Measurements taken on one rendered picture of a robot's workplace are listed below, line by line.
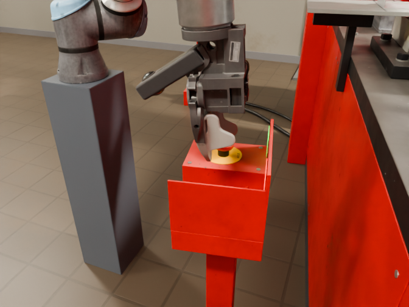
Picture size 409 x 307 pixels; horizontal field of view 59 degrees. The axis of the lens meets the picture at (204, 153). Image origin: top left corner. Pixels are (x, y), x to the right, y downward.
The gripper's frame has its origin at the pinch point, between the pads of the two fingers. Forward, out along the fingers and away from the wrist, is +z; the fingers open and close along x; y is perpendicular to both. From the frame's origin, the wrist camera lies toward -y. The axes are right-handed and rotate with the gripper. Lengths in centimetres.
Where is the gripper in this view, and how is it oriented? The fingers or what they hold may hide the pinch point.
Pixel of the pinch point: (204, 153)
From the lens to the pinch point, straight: 58.9
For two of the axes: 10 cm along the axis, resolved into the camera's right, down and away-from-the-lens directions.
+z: 0.8, 8.7, 4.9
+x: 1.8, -5.0, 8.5
